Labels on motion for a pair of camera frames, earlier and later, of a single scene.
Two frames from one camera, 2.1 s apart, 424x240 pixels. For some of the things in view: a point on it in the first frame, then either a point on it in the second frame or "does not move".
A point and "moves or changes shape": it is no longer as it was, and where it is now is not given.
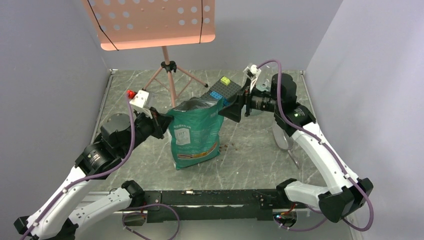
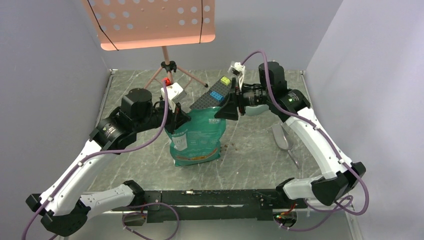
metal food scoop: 285,142 does not move
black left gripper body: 155,127 → 172,117
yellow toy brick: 225,80 does not move
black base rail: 211,206 does not move
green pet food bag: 195,130 moves or changes shape
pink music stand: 122,24 does not move
